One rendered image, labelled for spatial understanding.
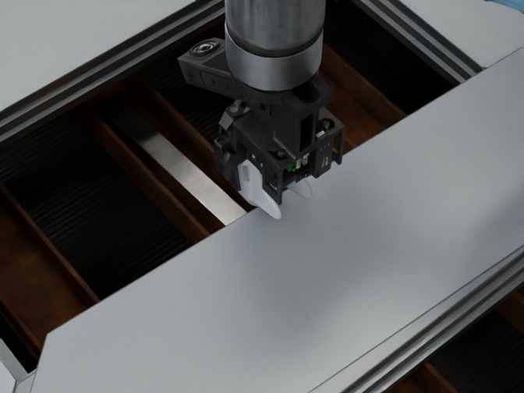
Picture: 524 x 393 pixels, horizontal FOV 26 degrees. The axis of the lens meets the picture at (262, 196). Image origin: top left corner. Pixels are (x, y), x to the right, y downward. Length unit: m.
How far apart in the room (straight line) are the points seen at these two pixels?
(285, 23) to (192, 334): 0.31
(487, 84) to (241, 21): 0.41
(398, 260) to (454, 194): 0.09
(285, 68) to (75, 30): 0.42
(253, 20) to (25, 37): 0.45
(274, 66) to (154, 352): 0.28
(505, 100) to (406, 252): 0.21
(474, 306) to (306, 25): 0.34
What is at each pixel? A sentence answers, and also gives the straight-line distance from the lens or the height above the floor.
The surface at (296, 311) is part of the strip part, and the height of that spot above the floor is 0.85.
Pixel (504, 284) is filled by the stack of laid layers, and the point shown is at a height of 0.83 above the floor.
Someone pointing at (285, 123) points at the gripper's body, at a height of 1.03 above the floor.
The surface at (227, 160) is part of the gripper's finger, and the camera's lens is 0.97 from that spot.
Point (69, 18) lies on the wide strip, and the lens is 1.24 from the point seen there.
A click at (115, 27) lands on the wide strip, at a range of 1.22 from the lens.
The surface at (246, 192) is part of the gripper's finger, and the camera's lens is 1.03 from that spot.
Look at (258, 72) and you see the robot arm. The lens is 0.86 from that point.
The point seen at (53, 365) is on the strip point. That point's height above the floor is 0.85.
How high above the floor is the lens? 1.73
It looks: 55 degrees down
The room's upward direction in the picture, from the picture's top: straight up
